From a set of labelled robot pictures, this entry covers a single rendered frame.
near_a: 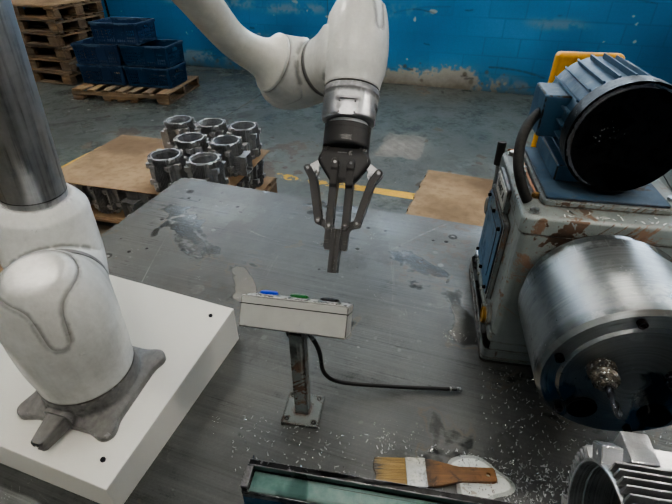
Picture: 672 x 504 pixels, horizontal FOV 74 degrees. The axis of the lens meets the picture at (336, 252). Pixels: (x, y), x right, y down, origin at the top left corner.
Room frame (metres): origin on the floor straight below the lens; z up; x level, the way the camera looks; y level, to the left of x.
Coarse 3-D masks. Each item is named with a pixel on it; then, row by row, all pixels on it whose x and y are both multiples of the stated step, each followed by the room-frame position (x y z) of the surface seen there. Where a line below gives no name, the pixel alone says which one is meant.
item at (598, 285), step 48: (576, 240) 0.60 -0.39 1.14; (624, 240) 0.56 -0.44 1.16; (528, 288) 0.56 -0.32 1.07; (576, 288) 0.49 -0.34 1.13; (624, 288) 0.45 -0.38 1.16; (528, 336) 0.49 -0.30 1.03; (576, 336) 0.42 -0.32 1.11; (624, 336) 0.40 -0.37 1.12; (576, 384) 0.41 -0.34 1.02; (624, 384) 0.40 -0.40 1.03
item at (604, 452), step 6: (594, 444) 0.28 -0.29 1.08; (600, 444) 0.27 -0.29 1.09; (606, 444) 0.28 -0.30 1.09; (612, 444) 0.28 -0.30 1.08; (594, 450) 0.28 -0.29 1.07; (600, 450) 0.27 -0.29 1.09; (606, 450) 0.27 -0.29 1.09; (612, 450) 0.27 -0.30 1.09; (618, 450) 0.27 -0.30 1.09; (594, 456) 0.27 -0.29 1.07; (600, 456) 0.27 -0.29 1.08; (606, 456) 0.26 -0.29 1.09; (612, 456) 0.26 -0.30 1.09; (618, 456) 0.26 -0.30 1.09; (600, 462) 0.26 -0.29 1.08; (606, 462) 0.26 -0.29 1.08; (612, 462) 0.26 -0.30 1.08; (564, 498) 0.28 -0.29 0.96
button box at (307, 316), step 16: (240, 304) 0.52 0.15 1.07; (256, 304) 0.52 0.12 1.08; (272, 304) 0.51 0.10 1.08; (288, 304) 0.51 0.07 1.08; (304, 304) 0.51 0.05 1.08; (320, 304) 0.51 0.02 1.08; (336, 304) 0.51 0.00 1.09; (352, 304) 0.55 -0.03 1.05; (240, 320) 0.50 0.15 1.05; (256, 320) 0.50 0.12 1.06; (272, 320) 0.50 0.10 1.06; (288, 320) 0.50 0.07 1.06; (304, 320) 0.49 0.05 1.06; (320, 320) 0.49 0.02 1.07; (336, 320) 0.49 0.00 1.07; (336, 336) 0.47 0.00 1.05
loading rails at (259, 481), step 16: (256, 464) 0.34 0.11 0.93; (272, 464) 0.34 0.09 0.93; (256, 480) 0.32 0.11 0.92; (272, 480) 0.32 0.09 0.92; (288, 480) 0.32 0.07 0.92; (304, 480) 0.32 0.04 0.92; (320, 480) 0.32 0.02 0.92; (336, 480) 0.32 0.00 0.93; (352, 480) 0.32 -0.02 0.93; (368, 480) 0.32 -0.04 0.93; (256, 496) 0.31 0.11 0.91; (272, 496) 0.30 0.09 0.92; (288, 496) 0.30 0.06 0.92; (304, 496) 0.30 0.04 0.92; (320, 496) 0.30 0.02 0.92; (336, 496) 0.30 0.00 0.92; (352, 496) 0.30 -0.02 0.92; (368, 496) 0.30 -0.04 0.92; (384, 496) 0.30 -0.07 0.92; (400, 496) 0.30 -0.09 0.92; (416, 496) 0.30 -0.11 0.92; (432, 496) 0.30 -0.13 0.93; (448, 496) 0.30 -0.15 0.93; (464, 496) 0.30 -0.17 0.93
